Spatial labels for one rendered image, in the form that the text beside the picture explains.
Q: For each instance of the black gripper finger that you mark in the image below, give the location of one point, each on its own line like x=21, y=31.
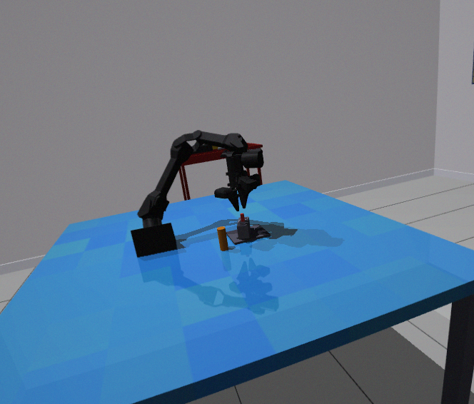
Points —
x=234, y=201
x=243, y=197

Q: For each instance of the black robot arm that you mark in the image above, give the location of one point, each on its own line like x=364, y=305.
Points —
x=237, y=155

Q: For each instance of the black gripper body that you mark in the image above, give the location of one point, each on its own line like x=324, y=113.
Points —
x=232, y=191

